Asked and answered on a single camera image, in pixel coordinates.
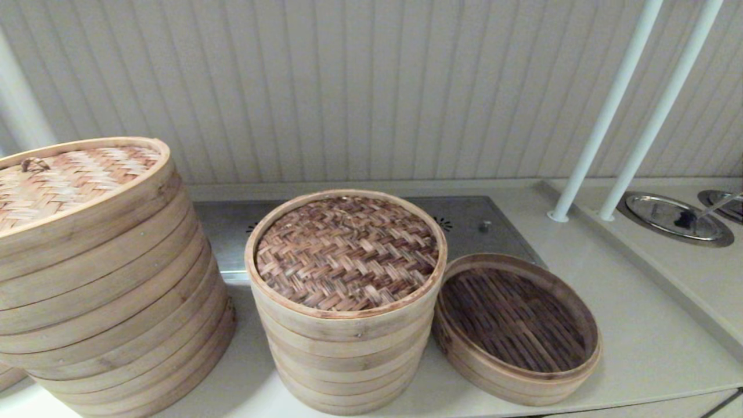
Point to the dark woven bamboo steamer lid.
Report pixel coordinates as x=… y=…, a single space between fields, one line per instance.
x=348 y=249

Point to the stainless steel steam plate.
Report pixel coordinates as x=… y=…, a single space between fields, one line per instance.
x=232 y=244

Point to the metal ladle with black head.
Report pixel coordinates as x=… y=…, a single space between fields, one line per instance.
x=686 y=219

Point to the shallow slatted bamboo steamer tray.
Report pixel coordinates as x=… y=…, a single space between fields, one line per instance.
x=511 y=319

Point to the small metal knob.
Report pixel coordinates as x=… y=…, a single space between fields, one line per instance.
x=485 y=226

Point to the round metal dish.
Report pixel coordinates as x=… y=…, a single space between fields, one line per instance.
x=725 y=209
x=656 y=212

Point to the large bamboo steamer stack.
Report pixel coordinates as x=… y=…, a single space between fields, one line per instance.
x=116 y=325

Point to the large light woven steamer lid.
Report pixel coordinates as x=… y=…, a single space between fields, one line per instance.
x=69 y=180

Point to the white metal pole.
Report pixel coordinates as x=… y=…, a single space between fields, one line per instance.
x=662 y=110
x=603 y=116

